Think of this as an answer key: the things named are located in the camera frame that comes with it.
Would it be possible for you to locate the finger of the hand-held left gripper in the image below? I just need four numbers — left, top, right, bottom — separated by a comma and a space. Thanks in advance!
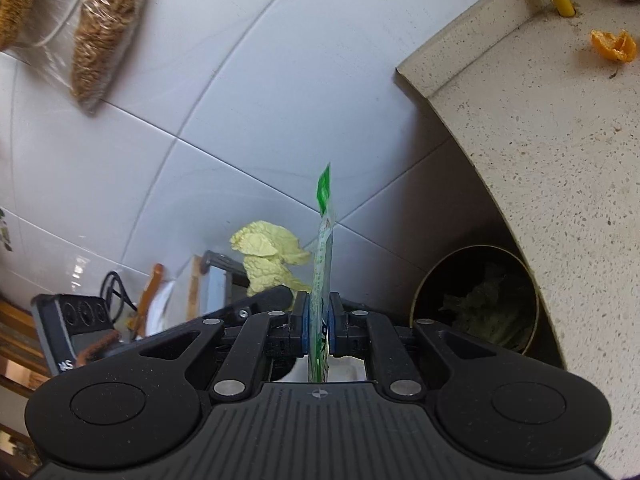
220, 285, 313, 326

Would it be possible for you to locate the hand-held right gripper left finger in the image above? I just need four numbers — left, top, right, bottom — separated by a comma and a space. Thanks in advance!
137, 291, 310, 403

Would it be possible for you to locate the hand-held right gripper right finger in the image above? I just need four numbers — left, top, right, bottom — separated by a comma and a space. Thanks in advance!
327, 291, 503, 403

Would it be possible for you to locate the green plastic bag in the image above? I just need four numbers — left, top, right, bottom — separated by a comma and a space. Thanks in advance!
306, 161, 337, 386

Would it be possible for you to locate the black trash bin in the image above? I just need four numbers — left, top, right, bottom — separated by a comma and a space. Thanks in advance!
409, 245, 541, 356

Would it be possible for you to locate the wooden furniture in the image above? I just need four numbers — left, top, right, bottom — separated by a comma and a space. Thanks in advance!
0, 300, 51, 461

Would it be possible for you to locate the clear bag of grains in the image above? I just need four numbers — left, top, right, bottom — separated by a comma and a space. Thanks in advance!
70, 0, 161, 111

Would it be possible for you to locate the glass pot lid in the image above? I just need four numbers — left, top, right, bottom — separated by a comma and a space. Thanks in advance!
0, 0, 116, 51

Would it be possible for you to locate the loofah scrubber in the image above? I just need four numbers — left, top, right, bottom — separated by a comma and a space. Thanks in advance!
0, 0, 38, 51

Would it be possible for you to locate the orange peel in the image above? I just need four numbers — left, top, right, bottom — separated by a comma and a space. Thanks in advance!
590, 29, 638, 65

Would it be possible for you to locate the black cable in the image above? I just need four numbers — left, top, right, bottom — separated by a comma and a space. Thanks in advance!
99, 270, 138, 333

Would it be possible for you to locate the wooden handled tool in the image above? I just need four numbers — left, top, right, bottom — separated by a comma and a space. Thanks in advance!
134, 262, 166, 336

